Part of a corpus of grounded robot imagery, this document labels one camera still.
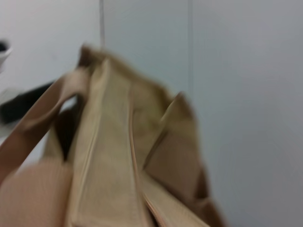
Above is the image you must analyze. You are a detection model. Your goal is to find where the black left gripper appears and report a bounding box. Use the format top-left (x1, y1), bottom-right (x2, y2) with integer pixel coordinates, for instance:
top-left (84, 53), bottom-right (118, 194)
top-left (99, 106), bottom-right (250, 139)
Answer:
top-left (0, 81), bottom-right (58, 125)

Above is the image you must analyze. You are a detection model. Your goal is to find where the khaki fabric food bag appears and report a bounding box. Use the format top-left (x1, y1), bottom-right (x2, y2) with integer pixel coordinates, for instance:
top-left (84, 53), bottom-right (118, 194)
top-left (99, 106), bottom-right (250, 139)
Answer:
top-left (0, 44), bottom-right (228, 227)

